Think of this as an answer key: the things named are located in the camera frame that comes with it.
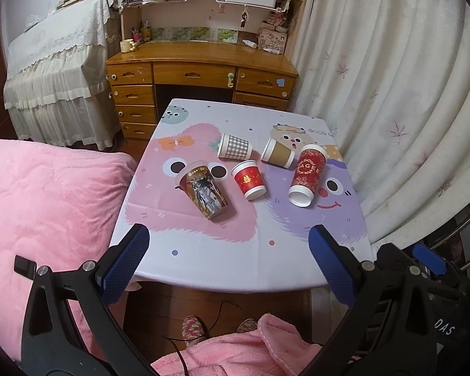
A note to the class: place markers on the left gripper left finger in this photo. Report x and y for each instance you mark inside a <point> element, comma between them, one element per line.
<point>51,341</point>

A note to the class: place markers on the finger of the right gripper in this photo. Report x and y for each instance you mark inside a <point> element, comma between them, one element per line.
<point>429,259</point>

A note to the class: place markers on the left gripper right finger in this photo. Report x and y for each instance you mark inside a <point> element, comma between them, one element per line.
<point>360,286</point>

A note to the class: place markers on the grey checkered paper cup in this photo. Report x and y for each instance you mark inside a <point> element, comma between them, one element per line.
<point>232,147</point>

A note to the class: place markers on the tall red patterned cup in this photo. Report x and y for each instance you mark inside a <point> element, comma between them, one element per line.
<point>311,163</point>

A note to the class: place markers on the brown sleeve paper cup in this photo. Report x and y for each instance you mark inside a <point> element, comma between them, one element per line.
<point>277,154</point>

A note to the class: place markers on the small red paper cup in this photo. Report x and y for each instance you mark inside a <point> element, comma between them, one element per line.
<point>248,178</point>

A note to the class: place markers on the clear printed plastic cup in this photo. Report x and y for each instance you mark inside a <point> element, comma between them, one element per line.
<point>197,182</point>

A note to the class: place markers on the pink fleece robe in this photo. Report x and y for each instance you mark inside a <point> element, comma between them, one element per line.
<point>274,347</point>

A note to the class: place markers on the pink fluffy bed blanket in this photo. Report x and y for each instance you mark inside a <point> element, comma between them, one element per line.
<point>58,207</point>

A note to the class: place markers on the right knitted slipper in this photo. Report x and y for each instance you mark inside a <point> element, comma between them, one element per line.
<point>247,325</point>

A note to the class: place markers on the knitted slipper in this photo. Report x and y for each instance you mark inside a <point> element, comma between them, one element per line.
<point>193,330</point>
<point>247,325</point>

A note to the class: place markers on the left knitted slipper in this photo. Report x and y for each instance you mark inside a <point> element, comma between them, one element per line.
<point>193,330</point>

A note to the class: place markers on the cartoon monster tablecloth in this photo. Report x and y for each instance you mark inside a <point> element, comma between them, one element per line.
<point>254,245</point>

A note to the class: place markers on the white floral curtain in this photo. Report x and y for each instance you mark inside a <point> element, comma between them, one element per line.
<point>391,79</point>

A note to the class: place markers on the white lace covered piano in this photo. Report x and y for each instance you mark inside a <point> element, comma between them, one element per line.
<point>57,90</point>

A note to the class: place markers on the patterned cardboard box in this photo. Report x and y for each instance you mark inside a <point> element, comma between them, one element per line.
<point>273,42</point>

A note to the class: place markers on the wooden desk with drawers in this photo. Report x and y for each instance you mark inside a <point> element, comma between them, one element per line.
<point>144,81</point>

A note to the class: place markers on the yellow ceramic mug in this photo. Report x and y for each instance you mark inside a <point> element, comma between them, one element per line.
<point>127,46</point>

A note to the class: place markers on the wooden bookshelf hutch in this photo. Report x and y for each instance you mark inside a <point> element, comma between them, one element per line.
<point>209,21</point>

